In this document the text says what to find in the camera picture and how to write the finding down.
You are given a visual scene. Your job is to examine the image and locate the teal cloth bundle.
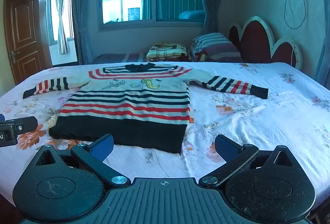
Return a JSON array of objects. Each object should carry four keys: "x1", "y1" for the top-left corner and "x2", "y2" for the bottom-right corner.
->
[{"x1": 178, "y1": 10, "x2": 206, "y2": 21}]

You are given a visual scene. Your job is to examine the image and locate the metal door handle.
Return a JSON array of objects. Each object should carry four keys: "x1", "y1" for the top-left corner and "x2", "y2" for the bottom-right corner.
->
[{"x1": 9, "y1": 50, "x2": 20, "y2": 64}]

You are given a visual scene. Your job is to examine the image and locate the striped knit sweater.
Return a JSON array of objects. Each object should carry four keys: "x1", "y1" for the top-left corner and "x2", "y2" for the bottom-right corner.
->
[{"x1": 23, "y1": 63, "x2": 269, "y2": 154}]

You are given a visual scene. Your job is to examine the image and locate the brown wooden door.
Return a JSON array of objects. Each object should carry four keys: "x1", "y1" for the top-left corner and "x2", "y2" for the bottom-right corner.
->
[{"x1": 4, "y1": 0, "x2": 53, "y2": 85}]

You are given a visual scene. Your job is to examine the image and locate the red scalloped headboard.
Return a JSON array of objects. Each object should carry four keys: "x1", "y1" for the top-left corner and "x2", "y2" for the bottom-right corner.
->
[{"x1": 228, "y1": 16, "x2": 303, "y2": 70}]

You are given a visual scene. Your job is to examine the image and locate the white tied curtain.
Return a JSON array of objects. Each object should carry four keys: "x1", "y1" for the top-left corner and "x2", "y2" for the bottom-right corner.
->
[{"x1": 55, "y1": 0, "x2": 71, "y2": 55}]

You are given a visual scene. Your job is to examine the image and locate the white charger cable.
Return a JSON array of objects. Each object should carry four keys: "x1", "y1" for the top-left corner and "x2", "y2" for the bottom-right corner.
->
[{"x1": 284, "y1": 0, "x2": 308, "y2": 66}]

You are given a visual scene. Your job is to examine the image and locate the white pink floral cloth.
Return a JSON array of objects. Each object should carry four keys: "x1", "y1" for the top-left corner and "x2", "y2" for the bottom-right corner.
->
[{"x1": 0, "y1": 60, "x2": 330, "y2": 215}]

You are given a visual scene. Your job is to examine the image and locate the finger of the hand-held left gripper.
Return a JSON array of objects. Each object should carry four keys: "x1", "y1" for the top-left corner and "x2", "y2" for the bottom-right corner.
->
[{"x1": 0, "y1": 116, "x2": 39, "y2": 135}]

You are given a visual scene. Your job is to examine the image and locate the striped pillow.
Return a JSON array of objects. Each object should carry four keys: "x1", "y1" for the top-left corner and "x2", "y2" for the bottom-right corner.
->
[{"x1": 190, "y1": 33, "x2": 243, "y2": 63}]

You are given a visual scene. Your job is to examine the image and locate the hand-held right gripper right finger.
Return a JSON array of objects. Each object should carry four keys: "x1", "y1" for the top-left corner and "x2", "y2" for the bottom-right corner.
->
[{"x1": 198, "y1": 134, "x2": 296, "y2": 188}]

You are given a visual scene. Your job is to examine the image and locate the red yellow patterned pillow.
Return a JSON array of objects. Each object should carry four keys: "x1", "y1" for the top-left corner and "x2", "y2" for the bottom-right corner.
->
[{"x1": 146, "y1": 44, "x2": 193, "y2": 62}]

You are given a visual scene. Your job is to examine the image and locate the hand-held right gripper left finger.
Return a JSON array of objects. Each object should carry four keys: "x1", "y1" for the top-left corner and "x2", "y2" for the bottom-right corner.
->
[{"x1": 33, "y1": 134, "x2": 132, "y2": 188}]

